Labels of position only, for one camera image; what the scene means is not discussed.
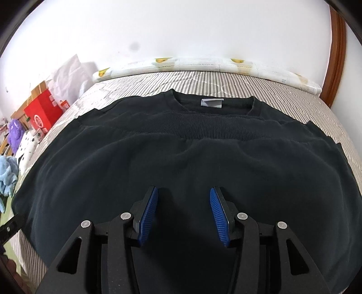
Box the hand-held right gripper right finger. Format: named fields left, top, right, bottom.
left=209, top=186, right=332, bottom=294

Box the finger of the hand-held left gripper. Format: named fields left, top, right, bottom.
left=0, top=214, right=25, bottom=244

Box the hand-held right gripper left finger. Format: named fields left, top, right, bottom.
left=35, top=186, right=159, bottom=294

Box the black sweatshirt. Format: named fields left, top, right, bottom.
left=11, top=88, right=362, bottom=294

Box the green floor mat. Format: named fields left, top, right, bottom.
left=0, top=195, right=21, bottom=272

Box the light blue cloth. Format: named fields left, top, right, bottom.
left=0, top=155, right=19, bottom=214

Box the white spotted plush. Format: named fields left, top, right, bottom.
left=15, top=130, right=43, bottom=173

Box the purple plush toy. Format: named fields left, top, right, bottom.
left=7, top=119, right=26, bottom=155

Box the red paper bag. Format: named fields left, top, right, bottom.
left=24, top=88, right=64, bottom=134

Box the striped mattress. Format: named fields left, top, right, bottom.
left=11, top=69, right=356, bottom=289

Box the white plastic bag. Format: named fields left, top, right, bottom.
left=47, top=54, right=98, bottom=107

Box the rolled white printed mat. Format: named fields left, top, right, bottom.
left=92, top=57, right=322, bottom=95

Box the wooden door frame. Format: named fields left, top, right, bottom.
left=318, top=6, right=347, bottom=108

